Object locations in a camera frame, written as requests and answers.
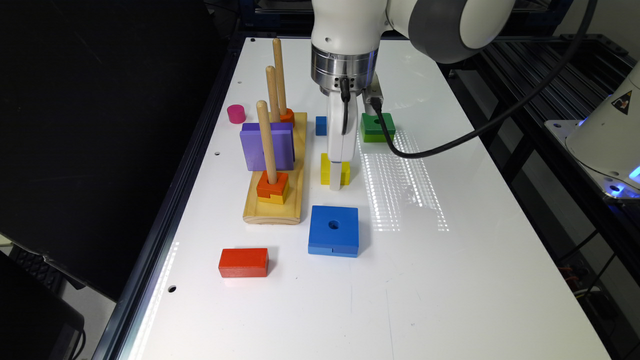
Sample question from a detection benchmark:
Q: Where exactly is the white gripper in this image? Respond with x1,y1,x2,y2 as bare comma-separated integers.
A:
327,92,359,191

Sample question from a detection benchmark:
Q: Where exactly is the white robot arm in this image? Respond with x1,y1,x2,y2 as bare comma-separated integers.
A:
311,0,515,190

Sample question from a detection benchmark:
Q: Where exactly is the orange block at rear peg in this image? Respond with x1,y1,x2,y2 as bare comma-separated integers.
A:
280,108,295,125

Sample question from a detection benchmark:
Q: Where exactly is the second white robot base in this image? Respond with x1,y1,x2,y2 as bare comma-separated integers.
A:
545,67,639,201

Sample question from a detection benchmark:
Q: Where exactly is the green square block with hole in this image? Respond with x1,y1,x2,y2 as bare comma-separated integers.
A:
360,113,396,143

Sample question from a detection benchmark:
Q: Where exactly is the pink cylinder block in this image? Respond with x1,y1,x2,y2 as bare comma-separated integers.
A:
227,104,246,124

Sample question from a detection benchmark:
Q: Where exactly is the large blue square block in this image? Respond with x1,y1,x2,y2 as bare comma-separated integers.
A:
308,205,359,257

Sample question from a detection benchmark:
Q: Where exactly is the wooden peg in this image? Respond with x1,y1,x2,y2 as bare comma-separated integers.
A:
256,100,278,185
265,65,281,123
272,38,287,116

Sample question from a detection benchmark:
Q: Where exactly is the rear wooden peg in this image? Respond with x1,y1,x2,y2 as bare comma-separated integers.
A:
272,38,287,116

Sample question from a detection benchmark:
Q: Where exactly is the front wooden peg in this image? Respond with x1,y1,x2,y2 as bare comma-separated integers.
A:
256,100,278,185

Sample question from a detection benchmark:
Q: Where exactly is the small blue rectangular block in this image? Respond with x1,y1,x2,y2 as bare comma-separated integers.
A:
315,116,327,136

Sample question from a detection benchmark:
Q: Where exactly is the wooden peg base board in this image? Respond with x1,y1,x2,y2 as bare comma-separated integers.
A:
243,112,307,225

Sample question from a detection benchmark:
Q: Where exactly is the yellow square block with hole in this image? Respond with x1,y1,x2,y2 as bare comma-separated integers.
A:
321,153,350,185

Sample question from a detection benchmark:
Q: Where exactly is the middle wooden peg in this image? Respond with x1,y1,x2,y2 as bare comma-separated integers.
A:
265,65,281,123

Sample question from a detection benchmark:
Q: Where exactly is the orange block on front peg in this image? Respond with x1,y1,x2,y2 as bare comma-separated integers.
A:
256,171,289,198

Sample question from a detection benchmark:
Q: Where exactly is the purple square block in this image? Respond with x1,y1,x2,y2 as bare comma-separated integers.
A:
240,123,295,171

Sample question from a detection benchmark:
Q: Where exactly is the yellow block under orange block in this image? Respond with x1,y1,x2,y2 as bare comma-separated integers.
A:
257,186,289,205

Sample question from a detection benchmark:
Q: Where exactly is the red rectangular block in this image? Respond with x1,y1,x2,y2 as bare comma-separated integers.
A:
218,248,269,278

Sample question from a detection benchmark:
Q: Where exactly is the black monitor panel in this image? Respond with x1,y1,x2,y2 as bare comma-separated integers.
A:
1,0,225,299

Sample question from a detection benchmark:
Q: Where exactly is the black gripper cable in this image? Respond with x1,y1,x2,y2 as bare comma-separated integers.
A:
369,0,599,160

